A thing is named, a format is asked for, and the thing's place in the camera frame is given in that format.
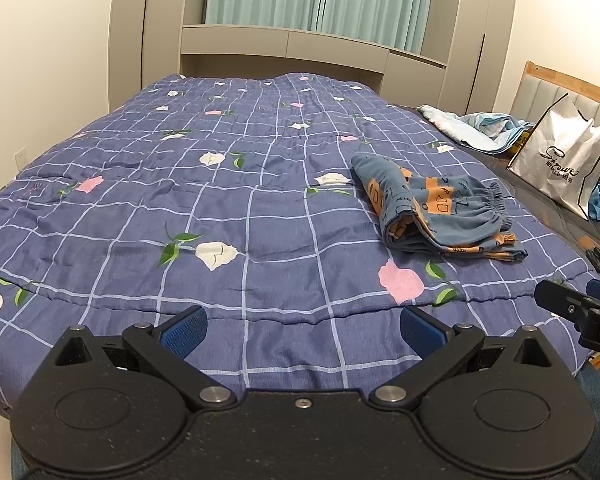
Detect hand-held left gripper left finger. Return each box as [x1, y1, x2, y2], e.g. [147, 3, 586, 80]
[42, 305, 237, 407]

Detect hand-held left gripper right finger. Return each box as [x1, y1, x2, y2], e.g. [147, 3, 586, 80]
[369, 306, 562, 408]

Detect blue orange printed pants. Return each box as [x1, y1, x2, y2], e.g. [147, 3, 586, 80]
[351, 155, 529, 263]

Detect dark grey mattress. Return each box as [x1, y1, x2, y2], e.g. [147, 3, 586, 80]
[390, 102, 600, 291]

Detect white shopping bag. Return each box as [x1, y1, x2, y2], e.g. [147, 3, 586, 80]
[507, 92, 600, 221]

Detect purple checked floral blanket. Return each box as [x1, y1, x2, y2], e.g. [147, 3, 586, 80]
[0, 74, 600, 411]

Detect light blue crumpled cloth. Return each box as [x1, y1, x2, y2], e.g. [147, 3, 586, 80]
[417, 105, 536, 155]

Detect wooden padded headboard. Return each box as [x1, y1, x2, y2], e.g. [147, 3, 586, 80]
[510, 60, 600, 186]

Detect beige built-in cabinet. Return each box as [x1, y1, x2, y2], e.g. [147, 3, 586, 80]
[109, 0, 521, 116]

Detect light green curtain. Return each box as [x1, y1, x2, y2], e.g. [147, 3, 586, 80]
[203, 0, 437, 56]

